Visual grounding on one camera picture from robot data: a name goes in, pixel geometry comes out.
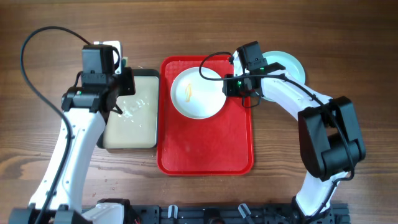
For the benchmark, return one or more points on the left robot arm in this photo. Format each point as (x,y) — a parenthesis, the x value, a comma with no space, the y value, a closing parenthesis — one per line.
(86,106)

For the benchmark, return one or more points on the green and yellow sponge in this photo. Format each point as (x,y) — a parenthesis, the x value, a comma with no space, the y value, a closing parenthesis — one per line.
(124,62)

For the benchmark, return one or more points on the white plate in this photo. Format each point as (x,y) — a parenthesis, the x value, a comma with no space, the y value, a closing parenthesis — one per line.
(197,93)

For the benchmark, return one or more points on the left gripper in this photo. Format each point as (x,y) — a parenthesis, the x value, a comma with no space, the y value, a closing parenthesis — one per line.
(127,82)

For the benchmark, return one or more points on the pale green plate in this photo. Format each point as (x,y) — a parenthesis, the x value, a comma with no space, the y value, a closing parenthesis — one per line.
(292,65)

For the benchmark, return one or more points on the black tray with soapy water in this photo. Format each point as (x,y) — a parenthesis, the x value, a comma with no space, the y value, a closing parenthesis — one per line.
(136,127)

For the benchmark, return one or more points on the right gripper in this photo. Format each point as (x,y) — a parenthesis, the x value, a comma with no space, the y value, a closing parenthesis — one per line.
(230,88)

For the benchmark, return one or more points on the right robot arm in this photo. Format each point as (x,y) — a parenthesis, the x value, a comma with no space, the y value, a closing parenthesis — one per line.
(330,139)

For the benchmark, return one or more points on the red plastic tray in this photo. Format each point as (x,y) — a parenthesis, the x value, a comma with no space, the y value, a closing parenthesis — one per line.
(219,145)

